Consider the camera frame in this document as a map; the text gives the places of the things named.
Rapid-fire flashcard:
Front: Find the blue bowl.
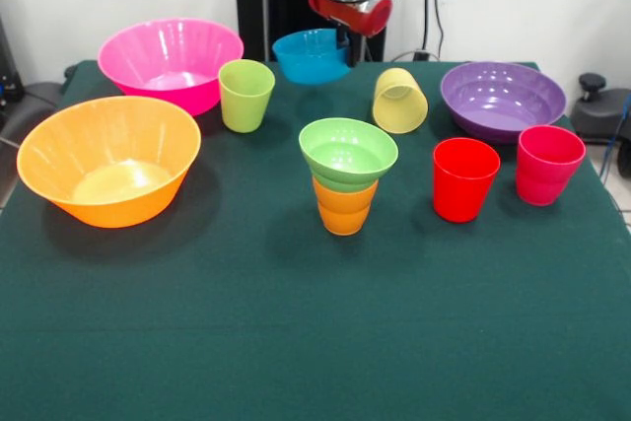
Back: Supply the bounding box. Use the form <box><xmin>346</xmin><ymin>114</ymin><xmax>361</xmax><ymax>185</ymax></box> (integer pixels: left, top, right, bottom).
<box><xmin>271</xmin><ymin>29</ymin><xmax>353</xmax><ymax>86</ymax></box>

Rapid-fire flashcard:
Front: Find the dark chair base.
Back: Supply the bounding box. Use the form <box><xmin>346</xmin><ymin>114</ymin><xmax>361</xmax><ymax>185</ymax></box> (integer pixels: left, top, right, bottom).
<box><xmin>571</xmin><ymin>72</ymin><xmax>631</xmax><ymax>146</ymax></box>
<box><xmin>0</xmin><ymin>79</ymin><xmax>68</xmax><ymax>144</ymax></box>

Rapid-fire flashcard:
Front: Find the lime green cup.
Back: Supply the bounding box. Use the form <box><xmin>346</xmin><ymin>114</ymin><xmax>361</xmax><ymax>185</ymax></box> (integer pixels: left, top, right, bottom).
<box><xmin>218</xmin><ymin>58</ymin><xmax>277</xmax><ymax>135</ymax></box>

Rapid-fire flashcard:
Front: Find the purple bowl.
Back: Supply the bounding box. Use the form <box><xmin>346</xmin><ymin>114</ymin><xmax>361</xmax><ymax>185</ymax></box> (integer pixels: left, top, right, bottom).
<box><xmin>439</xmin><ymin>61</ymin><xmax>568</xmax><ymax>146</ymax></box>

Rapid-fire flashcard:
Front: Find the large orange bowl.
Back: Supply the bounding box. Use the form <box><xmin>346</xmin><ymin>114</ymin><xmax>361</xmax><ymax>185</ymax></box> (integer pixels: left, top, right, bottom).
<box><xmin>16</xmin><ymin>95</ymin><xmax>203</xmax><ymax>230</ymax></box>

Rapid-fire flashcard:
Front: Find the small green bowl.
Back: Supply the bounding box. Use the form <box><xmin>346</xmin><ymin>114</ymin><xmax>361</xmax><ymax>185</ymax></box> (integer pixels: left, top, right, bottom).
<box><xmin>298</xmin><ymin>117</ymin><xmax>399</xmax><ymax>194</ymax></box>

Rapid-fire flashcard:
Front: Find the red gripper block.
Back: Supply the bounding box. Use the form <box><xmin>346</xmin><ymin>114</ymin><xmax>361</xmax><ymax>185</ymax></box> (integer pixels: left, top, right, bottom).
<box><xmin>308</xmin><ymin>0</ymin><xmax>394</xmax><ymax>68</ymax></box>

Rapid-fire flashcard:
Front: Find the red cup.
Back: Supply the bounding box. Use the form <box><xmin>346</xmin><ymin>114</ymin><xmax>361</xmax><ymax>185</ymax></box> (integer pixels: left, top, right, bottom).
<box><xmin>432</xmin><ymin>137</ymin><xmax>502</xmax><ymax>224</ymax></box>

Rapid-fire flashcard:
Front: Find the yellow cup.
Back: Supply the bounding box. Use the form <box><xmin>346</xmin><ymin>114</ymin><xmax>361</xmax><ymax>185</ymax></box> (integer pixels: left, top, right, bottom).
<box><xmin>371</xmin><ymin>67</ymin><xmax>429</xmax><ymax>135</ymax></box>

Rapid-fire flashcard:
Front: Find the dark green tablecloth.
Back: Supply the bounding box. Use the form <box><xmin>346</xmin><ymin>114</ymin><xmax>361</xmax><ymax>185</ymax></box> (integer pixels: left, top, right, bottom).
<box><xmin>0</xmin><ymin>59</ymin><xmax>631</xmax><ymax>421</ymax></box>

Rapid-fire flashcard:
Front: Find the magenta cup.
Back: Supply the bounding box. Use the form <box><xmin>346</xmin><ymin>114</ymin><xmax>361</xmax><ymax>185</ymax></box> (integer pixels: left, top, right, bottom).
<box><xmin>516</xmin><ymin>125</ymin><xmax>588</xmax><ymax>207</ymax></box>

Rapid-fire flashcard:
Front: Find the orange cup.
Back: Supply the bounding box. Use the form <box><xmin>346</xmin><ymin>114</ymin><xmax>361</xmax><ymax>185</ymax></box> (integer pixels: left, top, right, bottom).
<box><xmin>312</xmin><ymin>176</ymin><xmax>380</xmax><ymax>238</ymax></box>

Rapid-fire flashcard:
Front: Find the large pink bowl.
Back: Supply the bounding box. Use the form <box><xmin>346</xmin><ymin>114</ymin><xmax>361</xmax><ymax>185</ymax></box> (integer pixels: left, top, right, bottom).
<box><xmin>97</xmin><ymin>17</ymin><xmax>245</xmax><ymax>117</ymax></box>

